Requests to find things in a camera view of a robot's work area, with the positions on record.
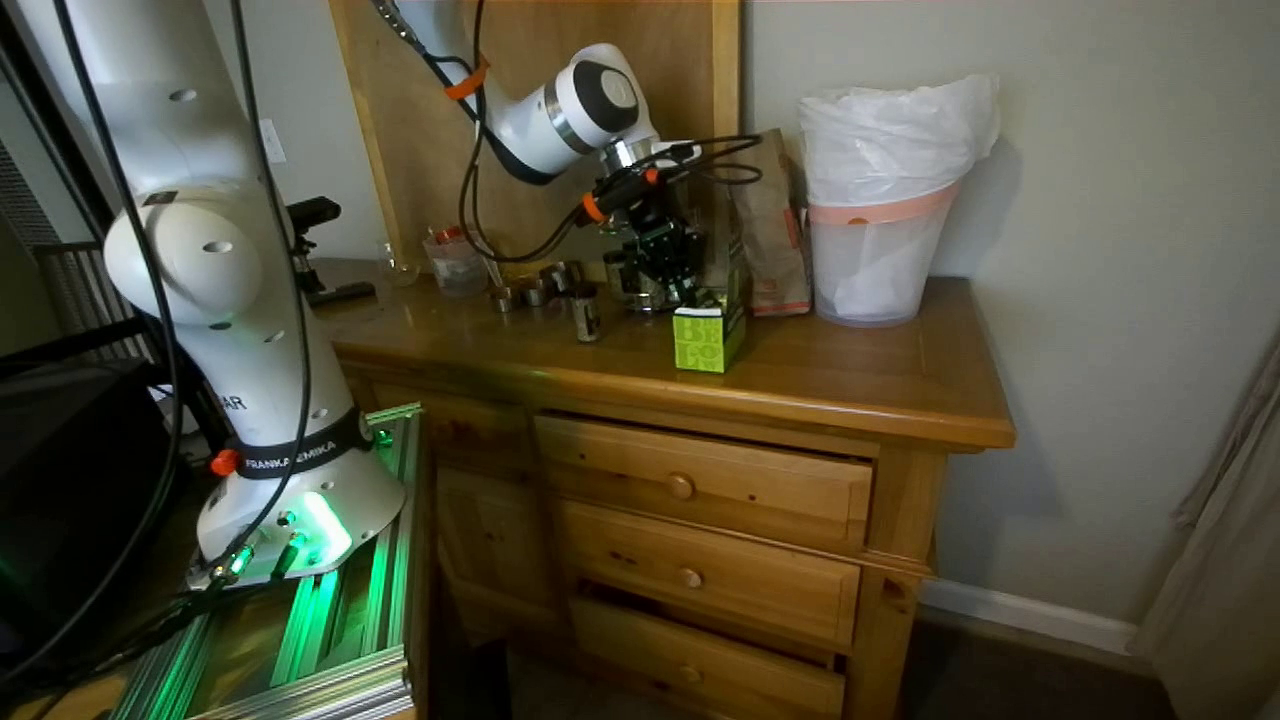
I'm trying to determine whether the wooden dresser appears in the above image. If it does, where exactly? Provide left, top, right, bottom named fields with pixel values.
left=308, top=258, right=1018, bottom=720

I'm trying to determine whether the large wooden drawer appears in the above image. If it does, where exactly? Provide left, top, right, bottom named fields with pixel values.
left=532, top=414, right=876, bottom=555

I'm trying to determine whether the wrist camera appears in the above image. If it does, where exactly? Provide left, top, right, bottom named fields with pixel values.
left=594, top=166, right=669, bottom=217

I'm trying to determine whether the brown paper bag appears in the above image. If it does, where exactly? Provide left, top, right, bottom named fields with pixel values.
left=728, top=128, right=814, bottom=318

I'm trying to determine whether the bin with white liner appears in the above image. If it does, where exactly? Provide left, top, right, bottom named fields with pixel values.
left=797, top=74, right=1002, bottom=329

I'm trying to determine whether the green sachet box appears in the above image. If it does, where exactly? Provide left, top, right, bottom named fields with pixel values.
left=672, top=288, right=750, bottom=375

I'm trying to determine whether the black box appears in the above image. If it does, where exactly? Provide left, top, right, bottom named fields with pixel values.
left=0, top=358, right=186, bottom=651

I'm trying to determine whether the small dark tin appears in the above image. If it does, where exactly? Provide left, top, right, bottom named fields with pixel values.
left=571, top=283, right=604, bottom=345

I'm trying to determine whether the camera on mount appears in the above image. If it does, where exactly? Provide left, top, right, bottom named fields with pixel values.
left=284, top=196, right=379, bottom=308

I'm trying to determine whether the beige curtain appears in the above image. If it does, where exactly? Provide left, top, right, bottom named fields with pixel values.
left=1128, top=335, right=1280, bottom=720

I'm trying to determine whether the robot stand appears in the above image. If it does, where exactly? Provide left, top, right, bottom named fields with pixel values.
left=0, top=402, right=433, bottom=720

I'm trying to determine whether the clear glass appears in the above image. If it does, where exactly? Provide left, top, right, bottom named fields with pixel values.
left=377, top=240, right=422, bottom=289

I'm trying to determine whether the black wire rack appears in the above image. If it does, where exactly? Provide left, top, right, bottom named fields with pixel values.
left=28, top=238, right=153, bottom=363

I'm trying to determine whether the wooden board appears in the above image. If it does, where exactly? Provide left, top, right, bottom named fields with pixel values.
left=329, top=0, right=744, bottom=273

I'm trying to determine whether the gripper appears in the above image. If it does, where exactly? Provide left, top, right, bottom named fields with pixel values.
left=622, top=192, right=715, bottom=307

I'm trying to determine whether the clear plastic measuring cup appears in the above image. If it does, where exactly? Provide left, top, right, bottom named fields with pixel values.
left=424, top=227, right=492, bottom=299

